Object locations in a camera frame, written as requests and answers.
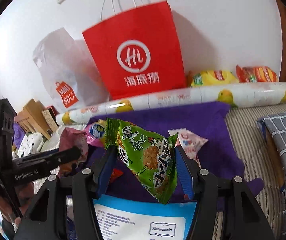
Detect red gold snack packet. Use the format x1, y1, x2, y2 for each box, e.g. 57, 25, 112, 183
109, 168, 123, 183

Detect red white long snack packet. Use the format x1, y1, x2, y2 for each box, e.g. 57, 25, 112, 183
176, 130, 208, 167

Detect green snack packet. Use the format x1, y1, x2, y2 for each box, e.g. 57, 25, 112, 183
104, 118, 178, 204

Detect left hand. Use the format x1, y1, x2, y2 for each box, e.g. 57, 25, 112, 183
0, 182, 35, 229

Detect wooden side furniture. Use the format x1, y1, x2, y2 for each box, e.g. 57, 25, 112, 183
15, 99, 51, 140

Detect purple towel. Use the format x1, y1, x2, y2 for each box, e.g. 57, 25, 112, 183
85, 101, 265, 212

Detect blue white box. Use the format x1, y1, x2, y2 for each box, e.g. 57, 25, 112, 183
94, 195, 197, 239

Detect red decorated box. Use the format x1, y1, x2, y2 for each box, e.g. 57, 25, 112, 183
41, 106, 59, 133

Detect pink yellow snack packet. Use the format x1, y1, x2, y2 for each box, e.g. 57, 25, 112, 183
84, 119, 107, 147

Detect striped mattress cover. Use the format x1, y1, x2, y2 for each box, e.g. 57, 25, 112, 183
32, 103, 286, 240

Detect small white candy packet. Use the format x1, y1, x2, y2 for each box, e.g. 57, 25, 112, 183
168, 128, 187, 137

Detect white Miniso plastic bag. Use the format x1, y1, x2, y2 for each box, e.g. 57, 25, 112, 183
33, 28, 109, 112

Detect rolled duck print paper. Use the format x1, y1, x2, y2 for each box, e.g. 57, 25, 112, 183
56, 82, 286, 126

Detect yellow chips bag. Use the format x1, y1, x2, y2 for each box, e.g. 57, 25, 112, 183
187, 70, 239, 87

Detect orange chips bag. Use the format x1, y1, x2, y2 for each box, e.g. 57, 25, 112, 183
236, 65, 278, 83

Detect red Haidilao paper bag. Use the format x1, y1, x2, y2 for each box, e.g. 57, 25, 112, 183
82, 1, 186, 100

